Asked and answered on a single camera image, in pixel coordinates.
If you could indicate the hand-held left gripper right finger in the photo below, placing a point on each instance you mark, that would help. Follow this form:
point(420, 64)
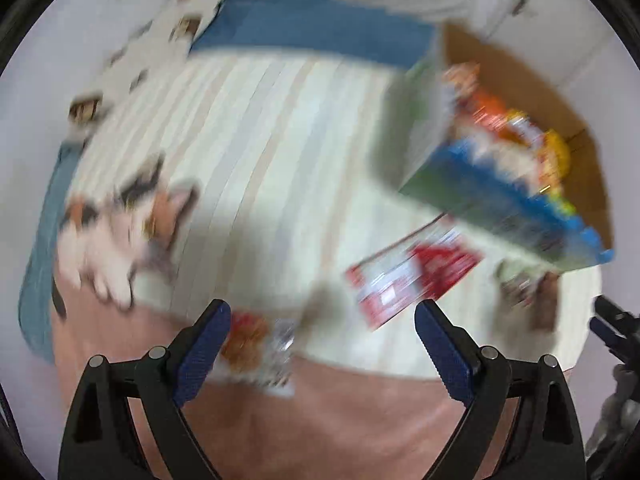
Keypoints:
point(442, 350)

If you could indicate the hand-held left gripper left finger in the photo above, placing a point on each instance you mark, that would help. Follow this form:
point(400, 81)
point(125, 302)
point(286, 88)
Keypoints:
point(202, 350)

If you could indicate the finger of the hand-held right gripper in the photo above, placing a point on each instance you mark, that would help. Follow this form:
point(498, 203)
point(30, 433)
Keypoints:
point(607, 336)
point(612, 312)

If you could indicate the small orange and white packet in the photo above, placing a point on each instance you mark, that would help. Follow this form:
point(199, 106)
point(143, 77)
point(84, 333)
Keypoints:
point(247, 342)

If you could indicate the red and white packet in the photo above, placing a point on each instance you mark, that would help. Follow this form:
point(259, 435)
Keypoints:
point(400, 285)

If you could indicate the white and grey snack packet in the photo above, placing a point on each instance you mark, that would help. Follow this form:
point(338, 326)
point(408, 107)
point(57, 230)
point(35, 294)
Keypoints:
point(280, 360)

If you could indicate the cardboard box blue print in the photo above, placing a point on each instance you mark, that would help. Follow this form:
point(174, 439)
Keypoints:
point(480, 210)

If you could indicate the yellow chips packet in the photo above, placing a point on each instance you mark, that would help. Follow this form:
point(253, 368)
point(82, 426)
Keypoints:
point(555, 155)

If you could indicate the orange snack packet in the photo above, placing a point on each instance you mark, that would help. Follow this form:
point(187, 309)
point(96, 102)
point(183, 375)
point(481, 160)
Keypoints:
point(487, 105)

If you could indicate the striped pink cat print blanket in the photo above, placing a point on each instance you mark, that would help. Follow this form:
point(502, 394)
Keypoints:
point(275, 185)

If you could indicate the blue bed sheet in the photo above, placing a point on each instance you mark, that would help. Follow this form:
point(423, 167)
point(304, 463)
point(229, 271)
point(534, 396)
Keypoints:
point(40, 260)

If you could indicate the white door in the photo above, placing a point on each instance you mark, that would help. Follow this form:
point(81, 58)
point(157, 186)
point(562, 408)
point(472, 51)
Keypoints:
point(560, 20)

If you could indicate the long white bear print pillow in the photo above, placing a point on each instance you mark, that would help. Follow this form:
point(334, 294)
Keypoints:
point(150, 50)

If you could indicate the blue pillow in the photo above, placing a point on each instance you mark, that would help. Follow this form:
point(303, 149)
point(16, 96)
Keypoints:
point(310, 25)

